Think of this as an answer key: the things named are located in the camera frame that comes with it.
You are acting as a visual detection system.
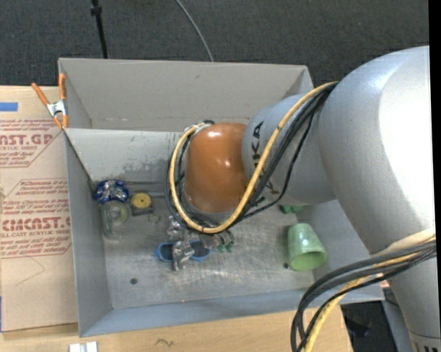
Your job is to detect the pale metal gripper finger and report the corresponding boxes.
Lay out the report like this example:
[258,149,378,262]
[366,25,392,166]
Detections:
[166,215,185,240]
[171,237,196,271]

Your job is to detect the blue sunglasses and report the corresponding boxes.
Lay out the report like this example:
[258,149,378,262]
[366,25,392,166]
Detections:
[154,239,212,264]

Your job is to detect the yellow disc on black block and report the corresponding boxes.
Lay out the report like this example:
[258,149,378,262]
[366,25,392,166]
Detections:
[129,190,154,216]

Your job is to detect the grey metal bin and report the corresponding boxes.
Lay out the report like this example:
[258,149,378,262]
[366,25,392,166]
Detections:
[57,45,386,339]

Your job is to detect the clear glass jar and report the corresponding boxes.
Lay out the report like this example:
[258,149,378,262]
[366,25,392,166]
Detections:
[100,200,131,239]

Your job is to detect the blue crumpled foil wrapper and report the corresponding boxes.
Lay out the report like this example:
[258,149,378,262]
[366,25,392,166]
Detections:
[92,178,131,206]

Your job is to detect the small green plastic piece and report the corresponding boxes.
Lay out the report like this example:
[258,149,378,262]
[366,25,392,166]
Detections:
[279,203,305,215]

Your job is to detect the pale green cup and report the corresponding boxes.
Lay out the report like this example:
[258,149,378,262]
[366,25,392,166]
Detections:
[286,221,328,273]

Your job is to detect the brown cardboard board, red print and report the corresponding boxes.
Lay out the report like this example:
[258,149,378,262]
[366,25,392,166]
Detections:
[0,82,79,334]

